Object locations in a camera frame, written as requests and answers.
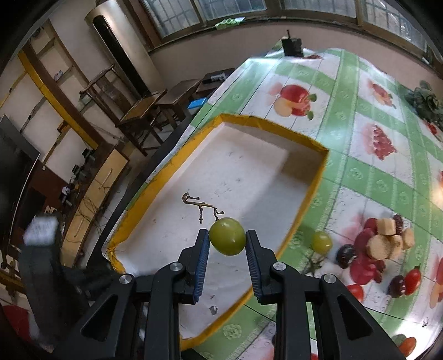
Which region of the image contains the green grape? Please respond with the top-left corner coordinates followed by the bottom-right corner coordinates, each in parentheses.
top-left (311, 231), bottom-right (333, 256)
top-left (209, 217), bottom-right (246, 256)

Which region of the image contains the wrinkled red jujube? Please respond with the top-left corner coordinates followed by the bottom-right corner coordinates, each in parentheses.
top-left (393, 214), bottom-right (403, 235)

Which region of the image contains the red cherry tomato left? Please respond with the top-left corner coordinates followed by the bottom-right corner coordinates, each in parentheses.
top-left (347, 284), bottom-right (364, 302)

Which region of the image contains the red cherry tomato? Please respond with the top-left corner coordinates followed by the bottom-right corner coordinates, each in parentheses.
top-left (405, 266), bottom-right (421, 295)
top-left (347, 284), bottom-right (364, 302)

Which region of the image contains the orange cherry tomato bottom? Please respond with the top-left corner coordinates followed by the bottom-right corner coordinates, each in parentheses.
top-left (398, 337), bottom-right (417, 358)

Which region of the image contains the dark cherry lower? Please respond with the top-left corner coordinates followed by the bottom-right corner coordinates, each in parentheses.
top-left (388, 275), bottom-right (406, 299)

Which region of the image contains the wooden cabinet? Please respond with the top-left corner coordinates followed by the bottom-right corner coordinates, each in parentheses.
top-left (61, 148), bottom-right (128, 267)

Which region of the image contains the banana slice right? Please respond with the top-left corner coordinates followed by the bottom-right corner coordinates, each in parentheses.
top-left (402, 227), bottom-right (415, 250)

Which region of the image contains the green fruit-print tablecloth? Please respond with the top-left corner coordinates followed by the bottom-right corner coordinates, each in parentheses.
top-left (126, 47), bottom-right (443, 360)

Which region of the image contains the black television screen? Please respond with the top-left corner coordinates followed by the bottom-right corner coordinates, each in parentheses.
top-left (0, 115), bottom-right (40, 241)

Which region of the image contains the brown grape stem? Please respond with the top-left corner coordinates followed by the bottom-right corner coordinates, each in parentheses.
top-left (181, 192), bottom-right (225, 224)

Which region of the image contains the white foam tray yellow rim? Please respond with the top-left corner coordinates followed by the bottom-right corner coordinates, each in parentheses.
top-left (104, 112), bottom-right (330, 351)

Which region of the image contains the dark wooden chair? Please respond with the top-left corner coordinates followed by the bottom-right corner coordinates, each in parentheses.
top-left (79, 65), bottom-right (168, 156)

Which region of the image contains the dark wooden side table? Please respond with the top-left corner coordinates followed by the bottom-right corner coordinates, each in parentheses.
top-left (157, 79), bottom-right (201, 129)

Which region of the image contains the blue box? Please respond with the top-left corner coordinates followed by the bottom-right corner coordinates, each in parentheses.
top-left (187, 97), bottom-right (207, 115)

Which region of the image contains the dark green leafy vegetable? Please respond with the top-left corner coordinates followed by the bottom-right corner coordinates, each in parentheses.
top-left (405, 80), bottom-right (443, 130)

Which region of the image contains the tall air conditioner unit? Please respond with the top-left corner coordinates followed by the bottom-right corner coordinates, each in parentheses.
top-left (85, 1), bottom-right (166, 97)

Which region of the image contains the black box on table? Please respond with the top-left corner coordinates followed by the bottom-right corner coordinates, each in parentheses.
top-left (282, 30), bottom-right (304, 58)

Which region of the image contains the green cloth on windowsill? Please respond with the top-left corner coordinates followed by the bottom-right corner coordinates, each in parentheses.
top-left (215, 17), bottom-right (245, 30)

